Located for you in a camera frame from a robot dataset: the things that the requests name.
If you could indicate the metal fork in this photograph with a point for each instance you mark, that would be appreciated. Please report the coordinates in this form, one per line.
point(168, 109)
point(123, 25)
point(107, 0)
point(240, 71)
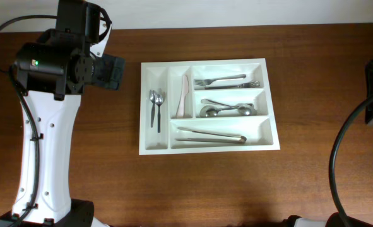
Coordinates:
point(207, 82)

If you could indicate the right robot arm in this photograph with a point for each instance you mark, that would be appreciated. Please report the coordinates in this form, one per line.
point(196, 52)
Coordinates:
point(340, 217)

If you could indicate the metal spoon bowl down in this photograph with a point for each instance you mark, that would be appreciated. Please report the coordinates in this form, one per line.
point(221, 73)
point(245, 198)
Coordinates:
point(220, 105)

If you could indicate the white plastic cutlery tray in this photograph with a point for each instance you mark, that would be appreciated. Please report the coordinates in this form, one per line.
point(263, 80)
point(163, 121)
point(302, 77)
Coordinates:
point(166, 79)

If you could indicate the large metal spoon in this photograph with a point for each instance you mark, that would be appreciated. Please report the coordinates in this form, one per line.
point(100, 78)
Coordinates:
point(212, 111)

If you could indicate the pink plastic knife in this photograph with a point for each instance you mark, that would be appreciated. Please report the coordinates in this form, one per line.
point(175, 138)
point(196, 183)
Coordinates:
point(184, 92)

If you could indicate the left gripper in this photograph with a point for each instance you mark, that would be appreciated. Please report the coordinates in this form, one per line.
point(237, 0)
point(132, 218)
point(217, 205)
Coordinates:
point(112, 73)

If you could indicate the small metal teaspoon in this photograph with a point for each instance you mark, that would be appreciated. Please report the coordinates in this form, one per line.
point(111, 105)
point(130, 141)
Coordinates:
point(159, 101)
point(152, 99)

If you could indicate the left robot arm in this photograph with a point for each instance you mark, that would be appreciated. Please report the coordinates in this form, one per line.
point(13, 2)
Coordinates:
point(49, 77)

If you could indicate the metal tongs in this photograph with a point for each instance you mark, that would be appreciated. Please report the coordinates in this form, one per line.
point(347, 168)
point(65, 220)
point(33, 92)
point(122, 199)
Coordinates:
point(214, 137)

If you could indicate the metal fork crosswise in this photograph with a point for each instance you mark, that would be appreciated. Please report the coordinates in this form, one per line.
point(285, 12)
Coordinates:
point(253, 84)

